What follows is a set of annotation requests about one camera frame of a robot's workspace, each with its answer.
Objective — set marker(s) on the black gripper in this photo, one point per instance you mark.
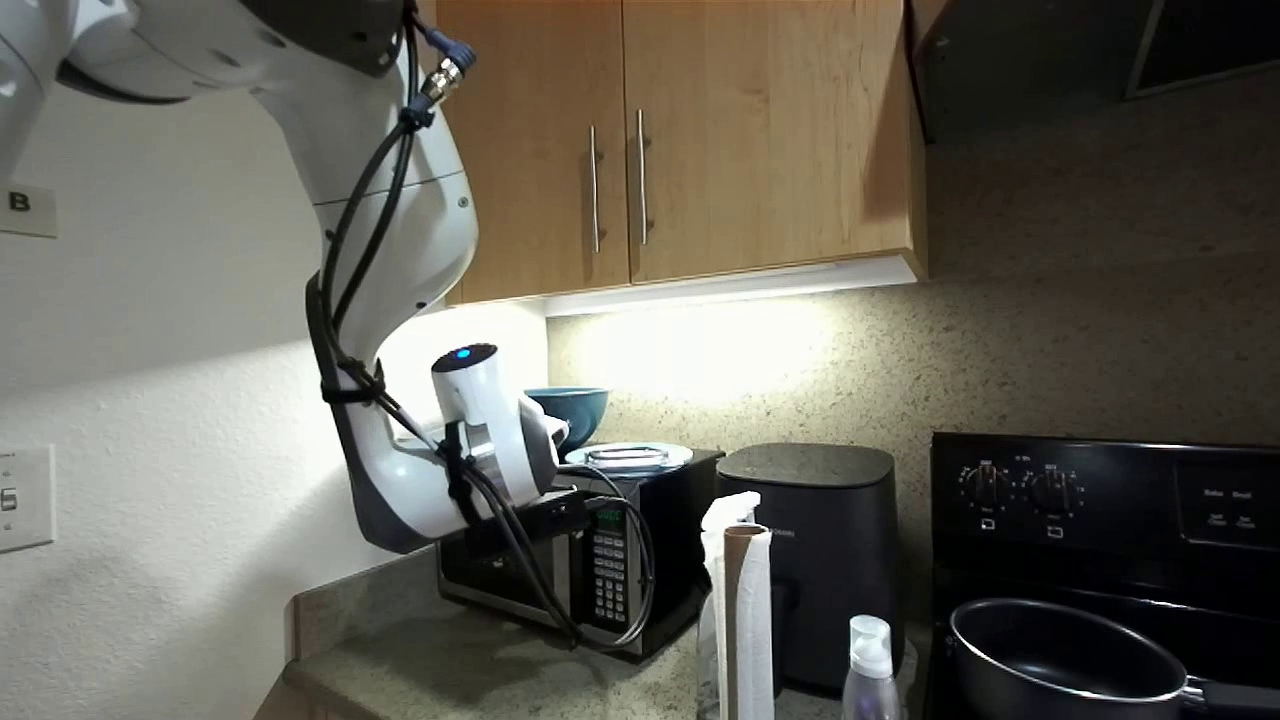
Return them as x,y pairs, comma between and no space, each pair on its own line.
561,558

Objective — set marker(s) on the black steel microwave oven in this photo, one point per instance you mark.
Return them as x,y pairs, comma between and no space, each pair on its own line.
672,563

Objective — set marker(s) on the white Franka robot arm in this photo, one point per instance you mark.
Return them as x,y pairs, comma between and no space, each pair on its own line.
402,200

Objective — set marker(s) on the white plate with lid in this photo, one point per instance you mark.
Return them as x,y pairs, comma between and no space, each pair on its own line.
634,459

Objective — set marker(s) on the large blue bowl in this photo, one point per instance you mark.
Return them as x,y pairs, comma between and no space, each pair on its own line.
579,408

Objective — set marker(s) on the paper towel roll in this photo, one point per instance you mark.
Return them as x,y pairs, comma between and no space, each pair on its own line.
748,627

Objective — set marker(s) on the black air fryer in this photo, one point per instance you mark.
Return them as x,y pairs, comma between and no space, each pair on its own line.
812,563

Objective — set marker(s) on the under cabinet light strip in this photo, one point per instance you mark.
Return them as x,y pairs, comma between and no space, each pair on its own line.
733,287

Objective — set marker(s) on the small white capped bottle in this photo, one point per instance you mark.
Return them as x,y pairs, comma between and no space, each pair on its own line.
870,672

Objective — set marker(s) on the dark cooking pot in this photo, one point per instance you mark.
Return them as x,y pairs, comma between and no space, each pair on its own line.
1054,665

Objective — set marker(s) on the black electric stove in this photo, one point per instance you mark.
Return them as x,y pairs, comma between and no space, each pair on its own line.
1104,514

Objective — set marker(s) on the dark range hood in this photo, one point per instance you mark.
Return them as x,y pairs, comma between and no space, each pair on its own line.
1040,61

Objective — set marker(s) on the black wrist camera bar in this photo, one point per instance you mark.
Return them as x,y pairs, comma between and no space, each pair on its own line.
504,516

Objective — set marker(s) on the wooden wall cabinet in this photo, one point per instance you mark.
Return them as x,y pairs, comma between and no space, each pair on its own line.
745,134

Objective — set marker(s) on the white wall outlet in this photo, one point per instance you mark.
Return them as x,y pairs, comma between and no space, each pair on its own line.
25,499

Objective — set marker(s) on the white wall label plate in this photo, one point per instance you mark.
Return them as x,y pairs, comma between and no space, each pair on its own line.
25,209

